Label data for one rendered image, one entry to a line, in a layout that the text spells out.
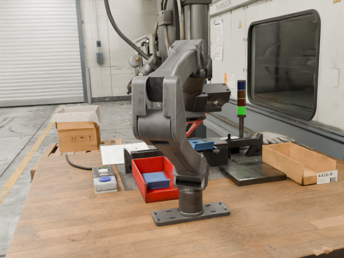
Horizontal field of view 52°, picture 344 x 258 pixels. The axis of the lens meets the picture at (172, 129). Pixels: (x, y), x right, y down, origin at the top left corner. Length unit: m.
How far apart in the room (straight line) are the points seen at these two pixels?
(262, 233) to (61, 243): 0.46
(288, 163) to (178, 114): 0.63
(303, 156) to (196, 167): 0.58
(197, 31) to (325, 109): 0.73
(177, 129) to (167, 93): 0.07
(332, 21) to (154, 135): 1.15
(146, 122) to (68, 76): 9.77
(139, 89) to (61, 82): 9.79
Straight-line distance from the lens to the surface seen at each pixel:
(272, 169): 1.25
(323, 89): 1.71
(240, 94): 1.51
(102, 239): 0.87
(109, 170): 1.23
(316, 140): 1.73
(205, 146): 1.23
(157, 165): 1.26
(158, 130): 0.66
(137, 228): 0.90
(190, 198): 0.90
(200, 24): 1.25
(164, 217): 0.92
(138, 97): 0.67
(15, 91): 10.66
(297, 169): 1.18
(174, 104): 0.64
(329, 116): 1.68
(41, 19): 10.52
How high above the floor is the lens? 1.32
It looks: 12 degrees down
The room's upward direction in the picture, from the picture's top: 2 degrees counter-clockwise
